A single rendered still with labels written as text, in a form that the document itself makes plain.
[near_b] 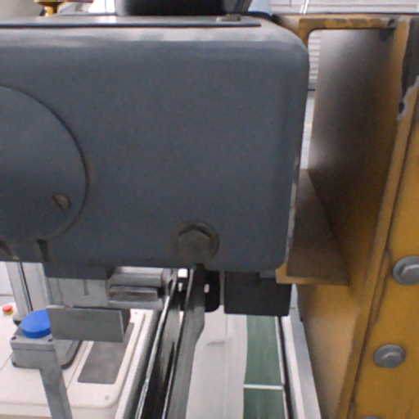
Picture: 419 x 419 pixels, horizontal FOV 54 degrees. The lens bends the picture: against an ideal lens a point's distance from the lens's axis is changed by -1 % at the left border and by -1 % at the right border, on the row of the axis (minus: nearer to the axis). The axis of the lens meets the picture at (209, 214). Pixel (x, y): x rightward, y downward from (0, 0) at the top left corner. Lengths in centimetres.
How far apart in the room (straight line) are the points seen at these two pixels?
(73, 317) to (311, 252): 34
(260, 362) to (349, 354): 105
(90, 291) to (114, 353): 105
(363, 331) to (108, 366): 129
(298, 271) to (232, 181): 14
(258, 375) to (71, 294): 86
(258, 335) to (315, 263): 113
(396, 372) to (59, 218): 25
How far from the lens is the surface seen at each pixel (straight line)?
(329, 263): 31
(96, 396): 145
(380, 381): 33
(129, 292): 50
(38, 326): 79
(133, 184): 17
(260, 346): 139
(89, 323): 56
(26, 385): 155
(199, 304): 44
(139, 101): 16
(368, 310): 28
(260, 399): 125
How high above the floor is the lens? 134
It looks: 26 degrees down
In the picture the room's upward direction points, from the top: straight up
